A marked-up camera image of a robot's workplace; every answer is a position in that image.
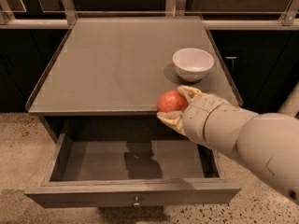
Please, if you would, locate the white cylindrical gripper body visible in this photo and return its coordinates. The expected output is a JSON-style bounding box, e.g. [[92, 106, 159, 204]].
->
[[181, 93, 233, 147]]

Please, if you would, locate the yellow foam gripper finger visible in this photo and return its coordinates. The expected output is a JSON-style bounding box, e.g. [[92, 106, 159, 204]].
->
[[177, 85, 204, 103], [157, 111, 185, 135]]

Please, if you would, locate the red apple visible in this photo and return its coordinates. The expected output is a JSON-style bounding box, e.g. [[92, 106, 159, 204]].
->
[[157, 91, 189, 113]]

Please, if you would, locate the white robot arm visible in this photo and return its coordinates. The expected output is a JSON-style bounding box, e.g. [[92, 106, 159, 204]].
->
[[157, 86, 299, 203]]

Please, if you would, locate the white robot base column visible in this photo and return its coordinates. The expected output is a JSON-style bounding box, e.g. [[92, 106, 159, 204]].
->
[[278, 81, 299, 117]]

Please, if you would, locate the grey cabinet with glass top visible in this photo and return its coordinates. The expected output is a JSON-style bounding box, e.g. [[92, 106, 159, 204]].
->
[[26, 16, 243, 138]]

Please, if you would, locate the open grey top drawer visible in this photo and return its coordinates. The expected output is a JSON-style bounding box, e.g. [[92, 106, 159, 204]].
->
[[23, 130, 243, 209]]

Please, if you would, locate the small metal drawer knob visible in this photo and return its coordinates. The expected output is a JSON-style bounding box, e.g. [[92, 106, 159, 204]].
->
[[133, 196, 141, 207]]

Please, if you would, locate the white ceramic bowl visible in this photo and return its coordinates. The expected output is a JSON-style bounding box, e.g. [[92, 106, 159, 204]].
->
[[173, 48, 214, 82]]

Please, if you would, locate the dark background cabinet handle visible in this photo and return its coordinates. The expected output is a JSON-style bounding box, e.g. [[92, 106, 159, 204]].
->
[[226, 56, 237, 69]]

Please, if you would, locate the metal railing frame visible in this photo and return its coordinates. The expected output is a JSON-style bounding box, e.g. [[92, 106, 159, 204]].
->
[[0, 0, 299, 30]]

